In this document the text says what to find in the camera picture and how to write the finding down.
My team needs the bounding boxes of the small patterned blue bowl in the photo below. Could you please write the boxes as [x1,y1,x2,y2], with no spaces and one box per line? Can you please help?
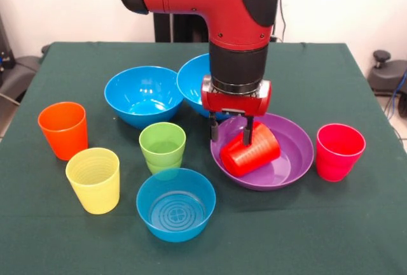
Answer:
[136,168,217,243]

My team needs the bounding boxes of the large blue plastic bowl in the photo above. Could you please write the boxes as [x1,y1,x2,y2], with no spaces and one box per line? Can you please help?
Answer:
[176,53,236,122]
[104,66,184,130]

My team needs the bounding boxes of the orange plastic cup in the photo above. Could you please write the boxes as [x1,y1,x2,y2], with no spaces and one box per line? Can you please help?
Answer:
[37,101,89,162]

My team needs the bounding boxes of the dark green tablecloth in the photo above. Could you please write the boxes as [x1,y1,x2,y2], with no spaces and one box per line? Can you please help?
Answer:
[0,41,407,275]

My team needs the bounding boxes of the red plastic cup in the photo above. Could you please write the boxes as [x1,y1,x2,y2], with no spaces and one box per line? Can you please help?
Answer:
[220,121,281,177]

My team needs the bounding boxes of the dark grey machine foot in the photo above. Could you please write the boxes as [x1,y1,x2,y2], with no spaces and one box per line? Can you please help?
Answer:
[368,49,407,96]
[0,55,42,104]

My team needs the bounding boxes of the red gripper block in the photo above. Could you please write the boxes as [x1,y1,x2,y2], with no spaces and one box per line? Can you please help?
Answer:
[200,76,273,147]

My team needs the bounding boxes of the blue cable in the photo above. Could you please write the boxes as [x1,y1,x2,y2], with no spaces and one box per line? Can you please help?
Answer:
[386,71,407,120]

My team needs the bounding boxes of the green plastic cup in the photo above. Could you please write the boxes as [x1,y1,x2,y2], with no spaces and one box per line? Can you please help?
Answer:
[144,153,184,176]
[139,122,187,163]

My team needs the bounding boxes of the pink plastic cup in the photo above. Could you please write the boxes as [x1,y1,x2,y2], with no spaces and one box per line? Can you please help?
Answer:
[315,123,366,183]

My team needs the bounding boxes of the yellow plastic cup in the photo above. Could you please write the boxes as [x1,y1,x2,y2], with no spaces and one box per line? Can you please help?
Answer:
[65,147,121,215]

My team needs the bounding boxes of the purple plastic bowl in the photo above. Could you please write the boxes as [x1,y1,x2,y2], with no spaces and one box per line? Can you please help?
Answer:
[209,112,315,192]

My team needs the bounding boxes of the black cable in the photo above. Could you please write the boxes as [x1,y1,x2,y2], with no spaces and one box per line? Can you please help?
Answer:
[270,0,287,43]

